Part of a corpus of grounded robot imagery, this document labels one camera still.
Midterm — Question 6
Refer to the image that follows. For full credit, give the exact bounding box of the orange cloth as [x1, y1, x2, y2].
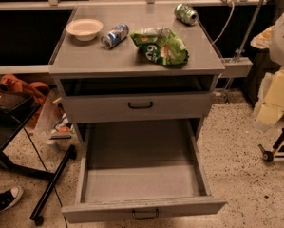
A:
[0, 74, 50, 126]

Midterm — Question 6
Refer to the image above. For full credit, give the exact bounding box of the black middle drawer handle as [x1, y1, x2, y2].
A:
[132, 208, 160, 220]

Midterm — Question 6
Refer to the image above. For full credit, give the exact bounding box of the blue silver redbull can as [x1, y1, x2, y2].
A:
[101, 23, 129, 49]

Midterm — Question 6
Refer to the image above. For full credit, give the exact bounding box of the black top drawer handle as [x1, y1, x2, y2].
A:
[127, 102, 153, 109]

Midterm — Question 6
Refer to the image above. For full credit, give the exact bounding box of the black sneaker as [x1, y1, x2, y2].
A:
[0, 186, 24, 213]

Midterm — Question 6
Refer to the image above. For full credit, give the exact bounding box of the closed grey top drawer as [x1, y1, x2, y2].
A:
[62, 92, 213, 124]

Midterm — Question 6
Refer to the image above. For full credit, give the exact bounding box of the black drawer handle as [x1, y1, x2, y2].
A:
[132, 208, 160, 220]
[127, 102, 153, 109]

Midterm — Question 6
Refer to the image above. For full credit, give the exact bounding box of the open grey middle drawer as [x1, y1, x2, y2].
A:
[62, 120, 226, 223]

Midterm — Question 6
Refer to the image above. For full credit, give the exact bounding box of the clear plastic bag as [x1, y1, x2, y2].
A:
[34, 88, 74, 151]

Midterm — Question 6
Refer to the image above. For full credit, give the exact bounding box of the black cable on floor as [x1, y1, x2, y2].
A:
[21, 123, 69, 228]

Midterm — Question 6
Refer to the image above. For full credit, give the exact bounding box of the green soda can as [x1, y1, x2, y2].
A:
[174, 4, 199, 26]

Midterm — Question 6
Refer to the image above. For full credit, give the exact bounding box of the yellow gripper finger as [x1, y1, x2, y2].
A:
[255, 67, 284, 131]

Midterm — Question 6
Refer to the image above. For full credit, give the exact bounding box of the metal pole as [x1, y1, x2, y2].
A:
[222, 0, 264, 104]

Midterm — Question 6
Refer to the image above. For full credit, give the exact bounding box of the grey drawer cabinet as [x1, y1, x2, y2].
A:
[49, 3, 224, 133]

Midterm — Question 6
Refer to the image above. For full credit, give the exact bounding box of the black rolling stand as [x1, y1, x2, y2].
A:
[0, 87, 78, 227]

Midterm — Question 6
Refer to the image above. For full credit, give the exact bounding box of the green chip bag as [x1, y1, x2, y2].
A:
[130, 28, 189, 66]

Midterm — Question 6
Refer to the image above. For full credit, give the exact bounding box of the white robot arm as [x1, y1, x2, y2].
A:
[251, 12, 284, 132]

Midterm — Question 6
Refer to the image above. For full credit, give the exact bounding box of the white cable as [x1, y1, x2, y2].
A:
[211, 1, 237, 46]

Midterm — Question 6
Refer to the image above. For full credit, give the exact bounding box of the white paper bowl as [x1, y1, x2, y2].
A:
[66, 19, 104, 42]

